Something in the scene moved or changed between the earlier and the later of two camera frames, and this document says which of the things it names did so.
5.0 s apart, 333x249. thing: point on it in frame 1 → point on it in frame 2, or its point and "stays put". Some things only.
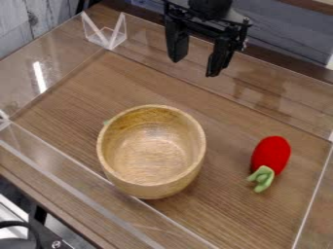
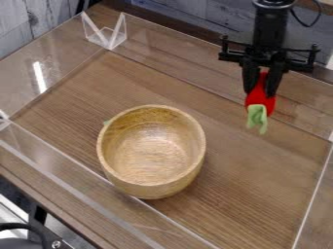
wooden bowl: x=150 y=149 stays put
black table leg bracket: x=49 y=240 stays put
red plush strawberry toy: x=271 y=156 → x=260 y=105
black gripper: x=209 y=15 → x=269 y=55
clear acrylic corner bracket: x=106 y=37 stays put
